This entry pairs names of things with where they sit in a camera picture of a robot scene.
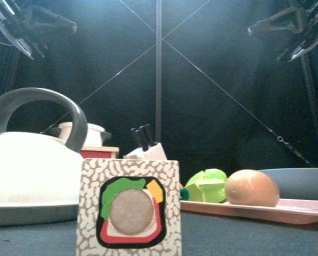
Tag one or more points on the cream toy pot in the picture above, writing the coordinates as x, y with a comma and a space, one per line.
93, 135

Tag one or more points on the blue bowl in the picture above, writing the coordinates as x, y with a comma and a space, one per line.
299, 183

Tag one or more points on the tan round toy food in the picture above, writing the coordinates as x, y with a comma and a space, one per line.
251, 188

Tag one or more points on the white patterned sandwich box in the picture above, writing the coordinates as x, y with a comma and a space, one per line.
89, 173

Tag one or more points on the white toy knife block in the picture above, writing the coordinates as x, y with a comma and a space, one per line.
155, 153

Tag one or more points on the green toy vegetable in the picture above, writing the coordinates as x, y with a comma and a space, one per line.
208, 186

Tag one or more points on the pink plastic tray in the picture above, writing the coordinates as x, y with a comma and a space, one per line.
255, 211

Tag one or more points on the black vertical frame pole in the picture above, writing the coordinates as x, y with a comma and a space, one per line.
157, 83

